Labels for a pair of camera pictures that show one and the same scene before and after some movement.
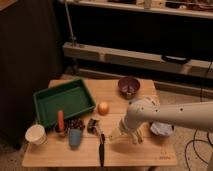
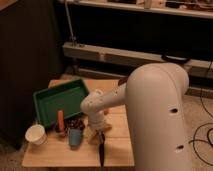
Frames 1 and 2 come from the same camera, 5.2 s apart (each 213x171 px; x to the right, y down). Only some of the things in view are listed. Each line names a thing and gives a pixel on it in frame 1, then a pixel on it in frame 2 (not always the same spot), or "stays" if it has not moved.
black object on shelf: [176, 59] stays
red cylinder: [60, 122] stays
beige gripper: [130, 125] to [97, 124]
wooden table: [111, 105] stays
